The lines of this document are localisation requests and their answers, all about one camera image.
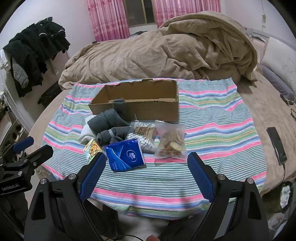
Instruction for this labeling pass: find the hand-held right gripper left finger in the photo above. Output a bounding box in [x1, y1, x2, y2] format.
[24, 153, 107, 241]

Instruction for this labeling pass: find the window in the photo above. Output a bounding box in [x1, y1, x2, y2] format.
[122, 0, 157, 29]

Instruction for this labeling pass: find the blue tissue packet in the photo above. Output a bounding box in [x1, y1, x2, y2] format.
[105, 138, 146, 172]

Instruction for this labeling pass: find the striped cloth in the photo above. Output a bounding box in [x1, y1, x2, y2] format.
[41, 77, 265, 220]

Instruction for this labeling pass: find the black charging cable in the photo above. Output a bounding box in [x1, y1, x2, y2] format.
[279, 162, 287, 187]

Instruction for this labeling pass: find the grey pillow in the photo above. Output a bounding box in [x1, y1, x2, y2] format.
[256, 64, 295, 100]

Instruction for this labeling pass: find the cartoon print tissue packet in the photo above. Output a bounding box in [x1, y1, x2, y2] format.
[83, 138, 106, 164]

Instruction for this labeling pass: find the open cardboard box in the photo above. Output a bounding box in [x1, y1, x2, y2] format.
[88, 78, 180, 122]

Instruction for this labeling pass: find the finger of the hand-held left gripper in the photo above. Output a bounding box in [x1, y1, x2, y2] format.
[22, 145, 54, 168]
[12, 137, 35, 154]

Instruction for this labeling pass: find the dark bag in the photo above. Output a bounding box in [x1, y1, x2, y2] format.
[38, 82, 63, 107]

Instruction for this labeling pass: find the beige blanket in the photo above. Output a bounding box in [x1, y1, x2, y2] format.
[58, 10, 259, 91]

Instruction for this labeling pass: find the white sock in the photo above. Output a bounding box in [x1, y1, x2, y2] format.
[78, 123, 100, 143]

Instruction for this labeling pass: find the dark grey folded sock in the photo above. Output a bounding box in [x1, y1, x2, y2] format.
[112, 99, 127, 116]

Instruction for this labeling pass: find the clear bag of snacks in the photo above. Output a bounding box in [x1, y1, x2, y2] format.
[153, 120, 188, 162]

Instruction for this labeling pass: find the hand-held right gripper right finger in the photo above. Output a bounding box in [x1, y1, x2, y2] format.
[187, 152, 270, 241]

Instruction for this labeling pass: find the white patterned pillow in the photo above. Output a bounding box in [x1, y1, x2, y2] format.
[260, 37, 296, 88]

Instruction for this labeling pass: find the black smartphone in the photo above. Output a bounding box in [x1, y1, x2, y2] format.
[266, 126, 288, 166]

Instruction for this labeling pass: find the pink curtain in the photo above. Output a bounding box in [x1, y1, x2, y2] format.
[86, 0, 130, 42]
[152, 0, 222, 29]

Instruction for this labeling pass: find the beige bed sheet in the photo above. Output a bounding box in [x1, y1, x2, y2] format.
[228, 70, 296, 194]

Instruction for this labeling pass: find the trash bin with liner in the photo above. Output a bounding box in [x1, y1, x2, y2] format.
[278, 180, 295, 214]

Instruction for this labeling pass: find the pile of dark clothes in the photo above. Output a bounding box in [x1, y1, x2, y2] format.
[2, 16, 71, 98]

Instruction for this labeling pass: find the grey sock bundle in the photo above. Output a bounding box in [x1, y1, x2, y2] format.
[96, 126, 131, 146]

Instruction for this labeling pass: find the bag of cotton swabs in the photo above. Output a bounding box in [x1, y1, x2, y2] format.
[126, 120, 160, 154]

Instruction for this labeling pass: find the rolled dark grey sock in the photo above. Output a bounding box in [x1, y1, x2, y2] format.
[86, 109, 128, 137]

